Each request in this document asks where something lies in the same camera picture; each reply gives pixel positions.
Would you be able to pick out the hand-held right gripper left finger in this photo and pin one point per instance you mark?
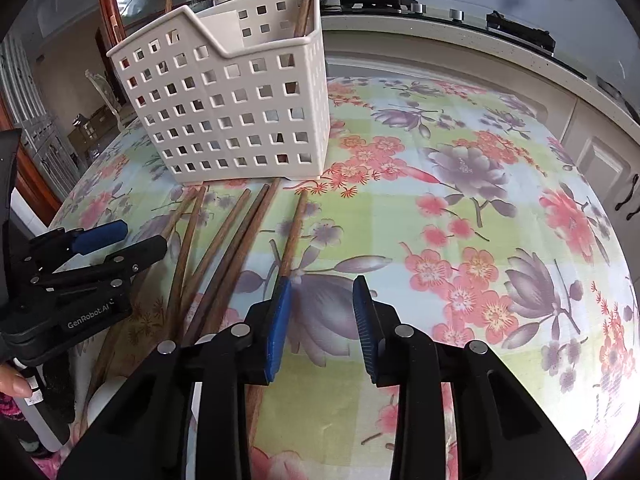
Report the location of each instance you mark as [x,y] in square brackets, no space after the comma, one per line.
[277,330]

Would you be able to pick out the person's left hand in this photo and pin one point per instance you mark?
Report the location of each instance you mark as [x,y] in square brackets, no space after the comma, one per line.
[14,382]

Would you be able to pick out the dark metal ladle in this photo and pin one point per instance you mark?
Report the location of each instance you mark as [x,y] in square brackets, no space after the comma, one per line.
[612,91]

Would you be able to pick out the cardboard boxes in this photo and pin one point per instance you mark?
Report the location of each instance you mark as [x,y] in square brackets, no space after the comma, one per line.
[92,127]

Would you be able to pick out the white perforated plastic basket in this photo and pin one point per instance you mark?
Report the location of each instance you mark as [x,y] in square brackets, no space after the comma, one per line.
[225,110]

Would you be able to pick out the black glass gas stove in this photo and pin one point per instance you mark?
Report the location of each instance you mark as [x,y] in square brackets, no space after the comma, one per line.
[380,4]

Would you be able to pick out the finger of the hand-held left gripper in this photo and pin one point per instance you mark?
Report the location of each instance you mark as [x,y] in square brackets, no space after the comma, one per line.
[135,255]
[100,235]

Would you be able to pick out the ornate white chair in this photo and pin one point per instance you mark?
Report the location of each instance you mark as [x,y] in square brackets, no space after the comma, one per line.
[102,91]

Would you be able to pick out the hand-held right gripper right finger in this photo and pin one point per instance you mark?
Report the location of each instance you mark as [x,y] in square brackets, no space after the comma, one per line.
[365,330]

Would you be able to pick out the floral tablecloth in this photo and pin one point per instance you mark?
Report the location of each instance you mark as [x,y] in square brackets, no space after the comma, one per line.
[450,220]

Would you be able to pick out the wooden sliding glass door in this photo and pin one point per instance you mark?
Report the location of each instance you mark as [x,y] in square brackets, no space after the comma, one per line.
[107,5]

